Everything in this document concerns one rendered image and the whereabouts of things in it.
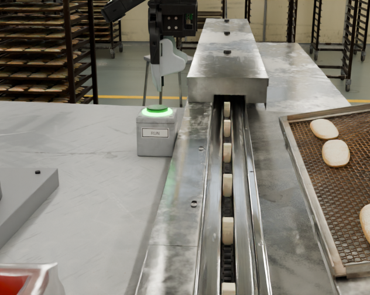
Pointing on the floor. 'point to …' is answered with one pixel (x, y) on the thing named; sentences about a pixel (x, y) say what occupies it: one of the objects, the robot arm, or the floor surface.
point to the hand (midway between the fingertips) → (156, 81)
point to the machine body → (295, 81)
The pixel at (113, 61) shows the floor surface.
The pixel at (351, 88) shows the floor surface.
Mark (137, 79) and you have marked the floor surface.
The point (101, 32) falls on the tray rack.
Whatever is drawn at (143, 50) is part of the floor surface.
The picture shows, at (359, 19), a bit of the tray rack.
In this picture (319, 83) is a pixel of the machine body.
